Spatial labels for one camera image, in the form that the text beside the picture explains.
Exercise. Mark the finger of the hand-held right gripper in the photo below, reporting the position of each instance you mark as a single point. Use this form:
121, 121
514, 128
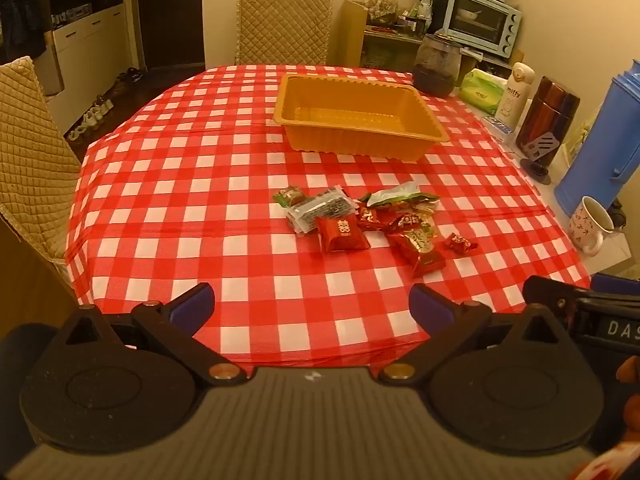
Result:
617, 281
555, 292

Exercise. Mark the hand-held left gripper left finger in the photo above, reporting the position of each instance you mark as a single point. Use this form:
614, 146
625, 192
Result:
192, 307

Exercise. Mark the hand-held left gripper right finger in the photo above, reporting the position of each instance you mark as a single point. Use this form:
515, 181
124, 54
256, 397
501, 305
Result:
431, 307

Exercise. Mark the red gold snack packet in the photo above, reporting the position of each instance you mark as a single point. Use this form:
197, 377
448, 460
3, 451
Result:
420, 250

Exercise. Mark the small red twisted candy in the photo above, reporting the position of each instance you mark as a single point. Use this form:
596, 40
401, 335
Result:
460, 243

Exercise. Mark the dark red foil candy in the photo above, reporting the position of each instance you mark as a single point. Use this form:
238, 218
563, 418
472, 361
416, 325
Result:
369, 217

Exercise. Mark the red square snack packet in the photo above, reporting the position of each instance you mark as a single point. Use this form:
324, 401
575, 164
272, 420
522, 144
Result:
342, 234

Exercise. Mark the green white snack packet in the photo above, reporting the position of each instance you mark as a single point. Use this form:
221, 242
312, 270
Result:
400, 194

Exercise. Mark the grey black snack packet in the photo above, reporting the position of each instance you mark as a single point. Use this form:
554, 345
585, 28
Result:
320, 209

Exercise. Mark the small brown candy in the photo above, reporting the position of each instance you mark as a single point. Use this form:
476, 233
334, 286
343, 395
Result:
292, 196

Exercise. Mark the orange plastic tray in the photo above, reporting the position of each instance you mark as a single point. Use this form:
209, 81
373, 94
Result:
357, 110

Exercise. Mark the white patterned mug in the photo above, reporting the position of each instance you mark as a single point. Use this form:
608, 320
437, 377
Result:
590, 225

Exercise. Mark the red white checkered tablecloth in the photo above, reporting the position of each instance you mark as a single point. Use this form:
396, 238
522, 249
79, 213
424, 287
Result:
190, 200

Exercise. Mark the blue thermos jug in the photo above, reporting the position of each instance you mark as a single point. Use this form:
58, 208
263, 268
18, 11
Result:
600, 145

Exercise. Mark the grey phone stand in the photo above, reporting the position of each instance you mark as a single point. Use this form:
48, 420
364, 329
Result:
540, 147

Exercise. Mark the blue white small box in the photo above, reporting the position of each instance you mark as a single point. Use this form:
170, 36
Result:
500, 127

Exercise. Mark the red white patterned clothing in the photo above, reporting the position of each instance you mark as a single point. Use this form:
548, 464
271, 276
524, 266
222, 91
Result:
612, 462

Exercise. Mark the brown metal thermos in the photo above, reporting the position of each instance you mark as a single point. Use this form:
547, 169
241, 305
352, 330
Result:
547, 110

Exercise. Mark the white rabbit print bottle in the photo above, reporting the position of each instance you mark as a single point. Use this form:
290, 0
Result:
515, 92

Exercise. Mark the green tissue pack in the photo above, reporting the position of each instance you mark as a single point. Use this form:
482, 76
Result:
481, 91

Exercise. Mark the row of light shoes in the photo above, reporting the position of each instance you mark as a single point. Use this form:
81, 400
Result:
90, 117

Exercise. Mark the dark shoes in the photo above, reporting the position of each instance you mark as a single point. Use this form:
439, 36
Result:
131, 76

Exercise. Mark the dark glass jar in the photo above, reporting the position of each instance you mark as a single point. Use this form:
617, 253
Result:
437, 67

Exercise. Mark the side shelf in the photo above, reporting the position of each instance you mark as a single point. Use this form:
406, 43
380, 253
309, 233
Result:
392, 47

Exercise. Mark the blue toaster oven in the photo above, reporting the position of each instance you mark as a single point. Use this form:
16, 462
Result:
482, 22

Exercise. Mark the white cabinet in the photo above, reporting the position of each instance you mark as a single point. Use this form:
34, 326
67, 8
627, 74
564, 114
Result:
87, 45

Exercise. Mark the brown cardboard box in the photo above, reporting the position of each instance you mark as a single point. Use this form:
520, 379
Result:
352, 35

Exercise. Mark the dark door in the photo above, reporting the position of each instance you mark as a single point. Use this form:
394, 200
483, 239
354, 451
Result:
170, 15

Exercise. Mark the plastic jar with orange lid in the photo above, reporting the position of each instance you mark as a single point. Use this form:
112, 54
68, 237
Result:
381, 7

